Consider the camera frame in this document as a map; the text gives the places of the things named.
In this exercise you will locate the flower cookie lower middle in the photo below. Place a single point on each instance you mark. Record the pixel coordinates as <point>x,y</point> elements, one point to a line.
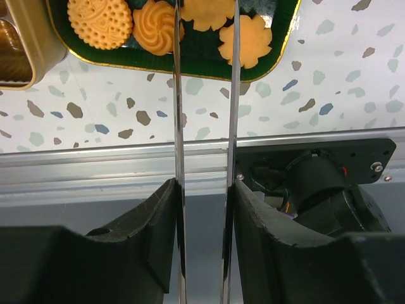
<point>207,14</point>

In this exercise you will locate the flower cookie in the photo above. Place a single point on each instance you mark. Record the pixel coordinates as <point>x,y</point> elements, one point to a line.
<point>207,14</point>
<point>255,39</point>

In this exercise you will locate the gold cookie tin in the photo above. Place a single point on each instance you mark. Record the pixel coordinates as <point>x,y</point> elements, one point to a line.
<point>29,45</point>

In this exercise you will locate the aluminium rail frame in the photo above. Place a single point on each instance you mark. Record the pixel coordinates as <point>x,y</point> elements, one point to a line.
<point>105,174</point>

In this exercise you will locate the swirl butter cookie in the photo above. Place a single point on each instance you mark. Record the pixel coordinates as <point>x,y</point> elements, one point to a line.
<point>154,27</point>

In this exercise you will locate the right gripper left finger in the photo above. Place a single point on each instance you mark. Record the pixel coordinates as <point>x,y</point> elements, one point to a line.
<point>128,260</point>

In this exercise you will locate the bottom large round cookie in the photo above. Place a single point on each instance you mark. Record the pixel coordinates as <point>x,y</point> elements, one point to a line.
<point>102,24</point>

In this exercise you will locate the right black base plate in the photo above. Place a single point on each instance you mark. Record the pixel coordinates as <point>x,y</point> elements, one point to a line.
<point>332,164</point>

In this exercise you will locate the flower cookie bottom right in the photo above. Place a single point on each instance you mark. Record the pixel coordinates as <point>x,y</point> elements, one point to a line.
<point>255,39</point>

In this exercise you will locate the silver metal tongs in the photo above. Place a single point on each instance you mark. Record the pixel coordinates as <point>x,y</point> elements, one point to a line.
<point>206,151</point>

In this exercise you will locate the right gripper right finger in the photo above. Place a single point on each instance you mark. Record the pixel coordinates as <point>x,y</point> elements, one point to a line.
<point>281,261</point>

